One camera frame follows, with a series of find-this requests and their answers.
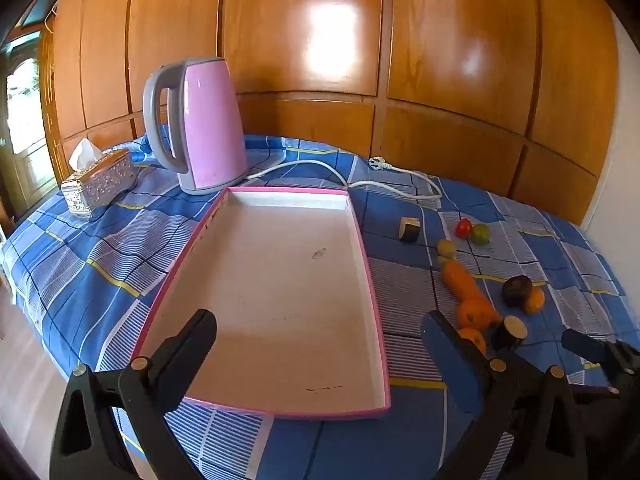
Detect dark purple round fruit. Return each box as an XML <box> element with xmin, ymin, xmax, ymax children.
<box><xmin>501</xmin><ymin>275</ymin><xmax>533</xmax><ymax>308</ymax></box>

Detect pink electric kettle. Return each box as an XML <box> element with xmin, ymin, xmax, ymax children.
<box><xmin>143</xmin><ymin>57</ymin><xmax>249</xmax><ymax>196</ymax></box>

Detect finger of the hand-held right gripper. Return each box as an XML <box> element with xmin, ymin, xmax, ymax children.
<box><xmin>561</xmin><ymin>328</ymin><xmax>610</xmax><ymax>362</ymax></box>

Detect wooden panelled wardrobe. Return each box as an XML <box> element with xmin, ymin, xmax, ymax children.
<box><xmin>42</xmin><ymin>0</ymin><xmax>621</xmax><ymax>228</ymax></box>

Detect blue plaid tablecloth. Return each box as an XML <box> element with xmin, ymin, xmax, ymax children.
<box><xmin>0</xmin><ymin>132</ymin><xmax>628</xmax><ymax>480</ymax></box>

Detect silver embossed tissue box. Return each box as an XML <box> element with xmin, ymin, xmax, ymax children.
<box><xmin>61</xmin><ymin>149</ymin><xmax>138</xmax><ymax>220</ymax></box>

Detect orange mandarin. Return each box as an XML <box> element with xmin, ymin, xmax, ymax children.
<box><xmin>457</xmin><ymin>297</ymin><xmax>493</xmax><ymax>331</ymax></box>
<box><xmin>457</xmin><ymin>327</ymin><xmax>487</xmax><ymax>357</ymax></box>
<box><xmin>523</xmin><ymin>286</ymin><xmax>545</xmax><ymax>315</ymax></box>

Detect white tissue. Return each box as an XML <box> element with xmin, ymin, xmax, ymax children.
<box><xmin>69</xmin><ymin>138</ymin><xmax>102</xmax><ymax>171</ymax></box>

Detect cut eggplant piece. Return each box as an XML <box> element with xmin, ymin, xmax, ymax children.
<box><xmin>398</xmin><ymin>216</ymin><xmax>421</xmax><ymax>244</ymax></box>
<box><xmin>491</xmin><ymin>315</ymin><xmax>528</xmax><ymax>352</ymax></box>

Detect pink-rimmed white tray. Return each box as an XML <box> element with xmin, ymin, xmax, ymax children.
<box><xmin>134</xmin><ymin>186</ymin><xmax>392</xmax><ymax>420</ymax></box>

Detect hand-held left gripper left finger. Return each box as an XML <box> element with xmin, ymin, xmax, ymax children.
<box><xmin>49</xmin><ymin>308</ymin><xmax>218</xmax><ymax>480</ymax></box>

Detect white kettle power cable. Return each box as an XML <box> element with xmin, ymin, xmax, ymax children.
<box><xmin>244</xmin><ymin>156</ymin><xmax>444</xmax><ymax>200</ymax></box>

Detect orange carrot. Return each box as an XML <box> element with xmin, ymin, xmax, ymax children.
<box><xmin>439</xmin><ymin>256</ymin><xmax>502</xmax><ymax>325</ymax></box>

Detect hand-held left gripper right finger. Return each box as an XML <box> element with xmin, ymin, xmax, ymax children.
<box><xmin>421</xmin><ymin>310</ymin><xmax>590</xmax><ymax>480</ymax></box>

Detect wooden door with glass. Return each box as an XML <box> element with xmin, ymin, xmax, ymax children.
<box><xmin>0</xmin><ymin>35</ymin><xmax>56</xmax><ymax>221</ymax></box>

